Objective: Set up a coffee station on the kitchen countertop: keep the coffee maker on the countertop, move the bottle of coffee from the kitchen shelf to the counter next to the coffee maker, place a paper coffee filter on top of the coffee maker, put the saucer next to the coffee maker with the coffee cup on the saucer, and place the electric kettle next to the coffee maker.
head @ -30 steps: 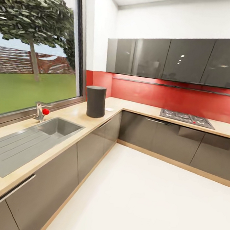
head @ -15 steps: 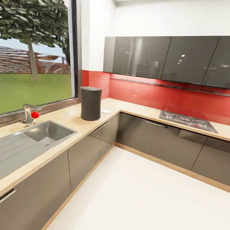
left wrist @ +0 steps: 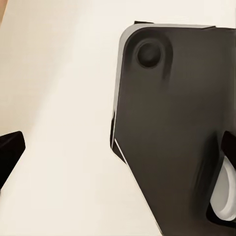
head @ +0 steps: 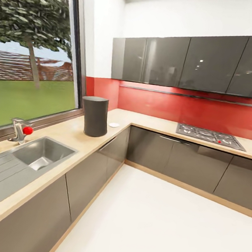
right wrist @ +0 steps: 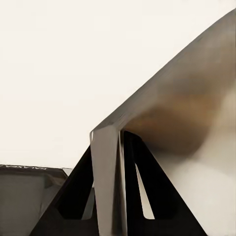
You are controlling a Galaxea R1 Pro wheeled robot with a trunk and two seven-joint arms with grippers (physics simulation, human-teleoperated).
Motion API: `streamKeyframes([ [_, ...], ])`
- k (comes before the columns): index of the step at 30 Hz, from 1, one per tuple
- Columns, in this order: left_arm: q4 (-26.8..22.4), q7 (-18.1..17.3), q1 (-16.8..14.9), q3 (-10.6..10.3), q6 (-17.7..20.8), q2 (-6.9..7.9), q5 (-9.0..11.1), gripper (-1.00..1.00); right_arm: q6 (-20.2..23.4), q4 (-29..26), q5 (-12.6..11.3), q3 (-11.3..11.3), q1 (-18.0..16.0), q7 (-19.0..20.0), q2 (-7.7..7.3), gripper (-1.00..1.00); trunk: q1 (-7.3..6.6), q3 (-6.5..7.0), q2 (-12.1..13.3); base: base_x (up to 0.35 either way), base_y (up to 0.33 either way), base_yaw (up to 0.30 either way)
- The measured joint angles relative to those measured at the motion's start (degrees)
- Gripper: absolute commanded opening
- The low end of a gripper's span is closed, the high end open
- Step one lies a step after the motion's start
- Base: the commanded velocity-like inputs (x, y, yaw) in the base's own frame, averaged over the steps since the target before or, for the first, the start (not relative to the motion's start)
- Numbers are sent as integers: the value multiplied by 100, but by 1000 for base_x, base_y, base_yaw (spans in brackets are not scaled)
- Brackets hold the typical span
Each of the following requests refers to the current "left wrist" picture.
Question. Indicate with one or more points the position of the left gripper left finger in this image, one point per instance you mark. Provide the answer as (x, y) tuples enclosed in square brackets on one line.
[(12, 146)]

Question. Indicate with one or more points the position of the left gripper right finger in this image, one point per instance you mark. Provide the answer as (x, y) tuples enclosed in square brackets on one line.
[(228, 145)]

